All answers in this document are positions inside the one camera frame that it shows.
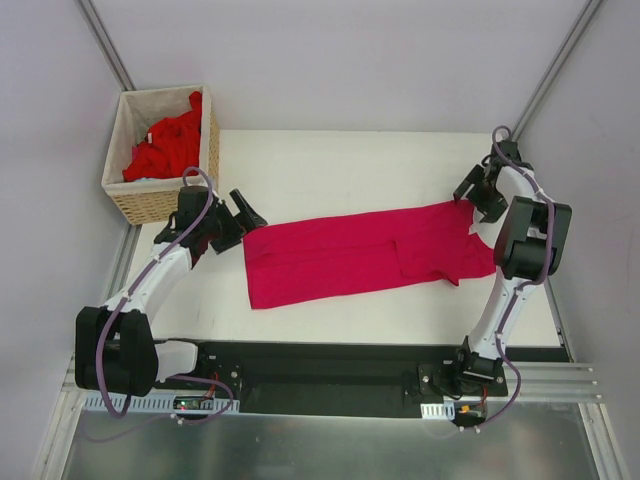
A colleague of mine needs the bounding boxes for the wicker laundry basket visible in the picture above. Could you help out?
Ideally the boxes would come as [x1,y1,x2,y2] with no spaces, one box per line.
[101,84,220,225]

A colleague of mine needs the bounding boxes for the magenta t shirt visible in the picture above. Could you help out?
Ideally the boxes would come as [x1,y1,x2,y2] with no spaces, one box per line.
[244,201,496,309]

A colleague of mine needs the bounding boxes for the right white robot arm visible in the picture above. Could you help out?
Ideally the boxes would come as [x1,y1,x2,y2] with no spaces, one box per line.
[450,138,572,397]

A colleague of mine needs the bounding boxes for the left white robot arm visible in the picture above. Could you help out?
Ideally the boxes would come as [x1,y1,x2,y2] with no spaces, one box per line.
[75,186,267,397]

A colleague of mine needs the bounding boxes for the red t shirt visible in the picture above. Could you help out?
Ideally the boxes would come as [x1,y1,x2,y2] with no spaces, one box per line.
[123,91,202,182]

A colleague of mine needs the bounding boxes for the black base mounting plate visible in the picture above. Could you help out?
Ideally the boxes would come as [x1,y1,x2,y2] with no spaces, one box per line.
[164,341,508,418]

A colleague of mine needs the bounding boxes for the right aluminium frame post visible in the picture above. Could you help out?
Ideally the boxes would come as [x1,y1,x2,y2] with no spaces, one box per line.
[511,0,607,141]

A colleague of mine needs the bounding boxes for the aluminium frame post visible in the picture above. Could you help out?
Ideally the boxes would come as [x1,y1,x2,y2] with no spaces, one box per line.
[74,0,136,91]
[511,0,607,141]

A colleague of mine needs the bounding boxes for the right white cable duct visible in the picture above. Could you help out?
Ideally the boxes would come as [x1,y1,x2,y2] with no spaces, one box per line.
[420,402,455,421]

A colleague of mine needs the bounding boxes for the white cable duct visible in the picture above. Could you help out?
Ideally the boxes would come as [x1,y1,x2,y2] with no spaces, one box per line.
[83,393,240,415]
[420,402,455,421]

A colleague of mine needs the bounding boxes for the left white cable duct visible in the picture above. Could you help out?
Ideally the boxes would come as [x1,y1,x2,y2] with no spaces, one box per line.
[83,393,240,415]

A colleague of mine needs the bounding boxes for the left aluminium frame post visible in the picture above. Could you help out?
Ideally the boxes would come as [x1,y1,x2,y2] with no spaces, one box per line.
[74,0,136,91]

